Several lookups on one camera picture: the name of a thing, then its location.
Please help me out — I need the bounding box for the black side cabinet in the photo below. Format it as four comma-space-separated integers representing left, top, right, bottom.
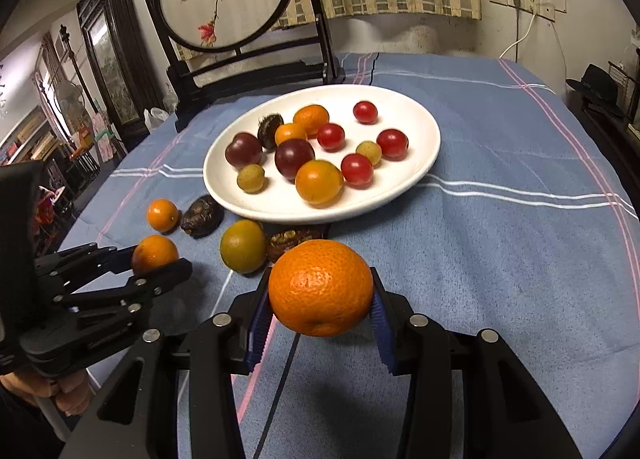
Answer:
565, 81, 640, 190

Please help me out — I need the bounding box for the green yellow tangerine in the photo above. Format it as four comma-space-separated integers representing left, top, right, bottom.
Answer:
220, 219, 267, 275

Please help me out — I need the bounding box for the yellow green grape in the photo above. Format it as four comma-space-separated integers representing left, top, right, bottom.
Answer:
356, 140, 383, 166
236, 164, 266, 194

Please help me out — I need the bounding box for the black hat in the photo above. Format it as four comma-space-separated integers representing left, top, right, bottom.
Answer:
567, 64, 626, 117

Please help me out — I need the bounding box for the dark purple tomato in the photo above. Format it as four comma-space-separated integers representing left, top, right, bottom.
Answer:
274, 138, 316, 182

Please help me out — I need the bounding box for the small orange tangerine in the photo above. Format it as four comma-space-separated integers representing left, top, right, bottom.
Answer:
274, 122, 308, 147
131, 235, 180, 276
146, 199, 181, 233

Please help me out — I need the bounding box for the blue striped tablecloth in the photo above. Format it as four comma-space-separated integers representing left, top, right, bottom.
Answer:
50, 51, 638, 459

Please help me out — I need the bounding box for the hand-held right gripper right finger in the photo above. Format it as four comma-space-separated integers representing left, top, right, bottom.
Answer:
367, 266, 583, 459

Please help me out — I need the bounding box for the person's left hand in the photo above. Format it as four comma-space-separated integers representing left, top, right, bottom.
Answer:
0, 371, 93, 417

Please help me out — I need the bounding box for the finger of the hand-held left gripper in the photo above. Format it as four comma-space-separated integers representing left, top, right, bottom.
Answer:
34, 241, 138, 292
52, 261, 193, 335

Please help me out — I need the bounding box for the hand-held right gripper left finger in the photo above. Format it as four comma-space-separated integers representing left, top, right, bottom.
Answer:
60, 266, 275, 459

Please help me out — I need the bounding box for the white round plate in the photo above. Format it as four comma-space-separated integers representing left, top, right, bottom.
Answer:
202, 85, 442, 224

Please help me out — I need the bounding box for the dark purple plum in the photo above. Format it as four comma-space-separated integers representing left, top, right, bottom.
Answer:
224, 132, 264, 170

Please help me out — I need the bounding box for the white power cable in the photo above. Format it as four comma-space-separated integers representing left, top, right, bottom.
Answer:
499, 9, 538, 60

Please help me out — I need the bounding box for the dark brown dried date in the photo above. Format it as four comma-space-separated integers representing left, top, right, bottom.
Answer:
266, 229, 331, 264

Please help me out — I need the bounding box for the large dimpled orange tangerine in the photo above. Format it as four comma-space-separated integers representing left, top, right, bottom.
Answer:
268, 239, 375, 338

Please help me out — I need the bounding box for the red cherry tomato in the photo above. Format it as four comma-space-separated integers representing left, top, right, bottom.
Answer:
316, 122, 346, 152
352, 100, 379, 125
340, 153, 375, 188
376, 128, 410, 160

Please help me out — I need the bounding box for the dark wrinkled fruit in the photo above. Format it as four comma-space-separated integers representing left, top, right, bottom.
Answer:
180, 194, 226, 239

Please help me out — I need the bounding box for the dark carved wooden frame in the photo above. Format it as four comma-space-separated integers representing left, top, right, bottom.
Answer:
76, 0, 168, 140

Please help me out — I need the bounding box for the dark spiky fruit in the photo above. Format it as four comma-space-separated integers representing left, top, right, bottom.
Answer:
257, 113, 285, 148

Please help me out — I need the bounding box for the white plastic bag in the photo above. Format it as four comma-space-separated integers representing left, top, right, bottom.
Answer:
144, 108, 173, 137

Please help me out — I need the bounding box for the smooth orange tangerine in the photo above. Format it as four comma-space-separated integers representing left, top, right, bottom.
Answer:
295, 159, 345, 205

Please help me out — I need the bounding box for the orange tomato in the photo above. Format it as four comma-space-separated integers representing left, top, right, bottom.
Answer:
293, 104, 331, 136

